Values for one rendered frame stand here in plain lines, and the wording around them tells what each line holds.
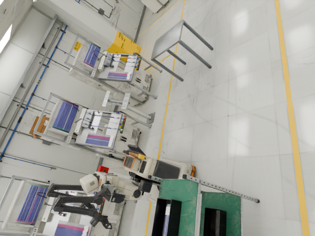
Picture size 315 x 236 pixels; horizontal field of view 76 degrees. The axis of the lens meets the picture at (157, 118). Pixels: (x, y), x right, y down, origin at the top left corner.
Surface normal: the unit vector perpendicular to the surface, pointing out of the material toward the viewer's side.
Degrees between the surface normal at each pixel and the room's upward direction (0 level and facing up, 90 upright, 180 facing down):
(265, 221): 0
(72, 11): 90
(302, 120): 0
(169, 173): 90
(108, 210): 90
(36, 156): 90
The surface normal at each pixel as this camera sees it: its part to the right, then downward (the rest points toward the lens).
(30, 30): 0.63, -0.22
